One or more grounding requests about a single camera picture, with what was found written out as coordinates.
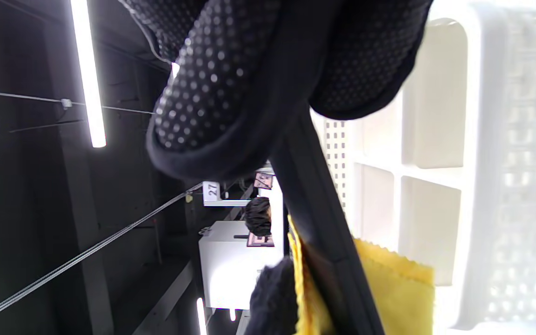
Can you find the person's left hand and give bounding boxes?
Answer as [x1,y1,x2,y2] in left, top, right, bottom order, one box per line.
[245,256,299,335]

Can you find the person's right hand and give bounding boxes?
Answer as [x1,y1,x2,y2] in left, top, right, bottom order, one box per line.
[119,0,434,182]

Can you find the black remote control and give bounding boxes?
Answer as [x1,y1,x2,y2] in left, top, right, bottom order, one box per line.
[268,105,385,335]

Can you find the yellow cleaning cloth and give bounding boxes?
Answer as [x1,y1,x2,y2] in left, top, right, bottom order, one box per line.
[287,214,436,335]

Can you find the white square column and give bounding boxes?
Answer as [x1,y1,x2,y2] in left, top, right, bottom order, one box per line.
[198,221,283,310]

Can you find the pink screen computer monitor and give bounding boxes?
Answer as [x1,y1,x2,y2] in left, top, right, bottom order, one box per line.
[253,171,274,190]
[247,233,275,248]

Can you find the ceiling light strip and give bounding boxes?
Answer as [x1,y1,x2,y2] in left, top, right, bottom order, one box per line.
[196,298,208,335]
[69,0,107,148]

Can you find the white sign plate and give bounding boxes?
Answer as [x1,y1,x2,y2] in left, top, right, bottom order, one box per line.
[202,181,250,208]

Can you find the white plastic organizer basket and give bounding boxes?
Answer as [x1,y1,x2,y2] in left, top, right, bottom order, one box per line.
[310,0,536,335]

